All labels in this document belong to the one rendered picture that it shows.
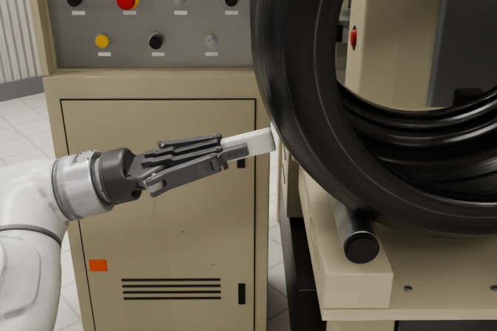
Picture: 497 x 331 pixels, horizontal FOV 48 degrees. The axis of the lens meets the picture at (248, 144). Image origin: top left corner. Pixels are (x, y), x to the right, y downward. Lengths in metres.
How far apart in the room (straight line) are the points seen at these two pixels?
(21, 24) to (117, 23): 2.65
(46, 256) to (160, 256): 0.87
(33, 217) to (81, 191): 0.07
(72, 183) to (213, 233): 0.82
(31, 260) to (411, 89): 0.69
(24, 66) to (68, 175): 3.32
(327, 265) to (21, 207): 0.40
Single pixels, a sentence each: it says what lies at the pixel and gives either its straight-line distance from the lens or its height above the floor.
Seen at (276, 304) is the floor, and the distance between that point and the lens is 2.02.
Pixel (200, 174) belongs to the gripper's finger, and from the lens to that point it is 0.73.
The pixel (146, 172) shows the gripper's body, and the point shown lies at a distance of 0.75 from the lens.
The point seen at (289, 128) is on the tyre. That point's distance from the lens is 0.65.
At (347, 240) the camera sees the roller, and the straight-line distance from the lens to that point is 0.73.
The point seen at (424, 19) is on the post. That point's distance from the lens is 1.02.
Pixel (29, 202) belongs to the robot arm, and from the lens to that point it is 0.79.
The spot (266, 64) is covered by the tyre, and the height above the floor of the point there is 1.14.
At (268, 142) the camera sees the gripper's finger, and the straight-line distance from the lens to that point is 0.75.
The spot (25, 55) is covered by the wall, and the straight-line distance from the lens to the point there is 4.07.
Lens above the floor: 1.32
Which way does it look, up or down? 25 degrees down
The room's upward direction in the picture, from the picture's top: straight up
